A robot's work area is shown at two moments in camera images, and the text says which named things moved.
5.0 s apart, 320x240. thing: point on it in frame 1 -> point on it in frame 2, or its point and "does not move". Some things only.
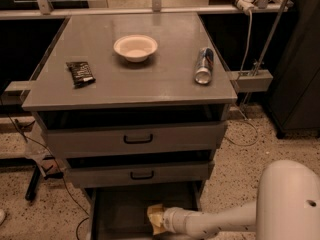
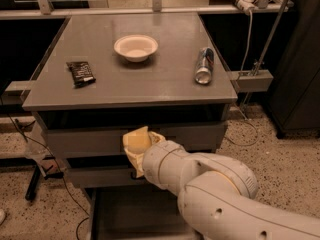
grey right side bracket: [249, 81] does not move
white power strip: [246, 4] does not move
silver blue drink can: [204, 65] does not move
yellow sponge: [155, 214] -> [138, 140]
